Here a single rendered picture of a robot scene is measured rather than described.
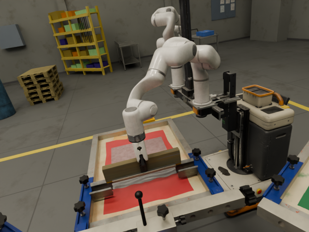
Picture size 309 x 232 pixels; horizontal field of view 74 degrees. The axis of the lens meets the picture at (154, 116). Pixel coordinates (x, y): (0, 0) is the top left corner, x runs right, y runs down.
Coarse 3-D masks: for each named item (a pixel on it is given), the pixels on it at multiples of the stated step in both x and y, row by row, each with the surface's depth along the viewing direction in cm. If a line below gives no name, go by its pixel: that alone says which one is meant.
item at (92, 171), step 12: (168, 120) 152; (108, 132) 149; (120, 132) 148; (180, 132) 134; (96, 144) 136; (180, 144) 125; (96, 156) 124; (96, 168) 117; (204, 192) 87; (168, 204) 84; (120, 216) 82; (132, 216) 82
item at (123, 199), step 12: (108, 144) 140; (120, 144) 138; (108, 156) 128; (120, 156) 126; (132, 156) 124; (120, 192) 99; (132, 192) 98; (144, 192) 97; (108, 204) 93; (120, 204) 92; (132, 204) 91
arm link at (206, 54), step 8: (168, 40) 103; (176, 40) 103; (184, 40) 105; (200, 48) 109; (208, 48) 107; (200, 56) 109; (208, 56) 108; (216, 56) 114; (208, 64) 114; (216, 64) 116
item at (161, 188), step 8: (152, 136) 141; (160, 136) 140; (152, 144) 133; (160, 144) 131; (168, 144) 130; (152, 152) 124; (168, 176) 104; (176, 176) 103; (152, 184) 101; (160, 184) 100; (168, 184) 99; (176, 184) 98; (184, 184) 98; (152, 192) 96; (160, 192) 95; (168, 192) 95; (176, 192) 94; (184, 192) 93; (152, 200) 92
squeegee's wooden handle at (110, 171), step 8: (160, 152) 94; (168, 152) 94; (176, 152) 94; (128, 160) 93; (136, 160) 92; (152, 160) 93; (160, 160) 94; (168, 160) 95; (176, 160) 96; (104, 168) 90; (112, 168) 91; (120, 168) 92; (128, 168) 92; (136, 168) 93; (152, 168) 95; (104, 176) 91; (112, 176) 92; (120, 176) 93
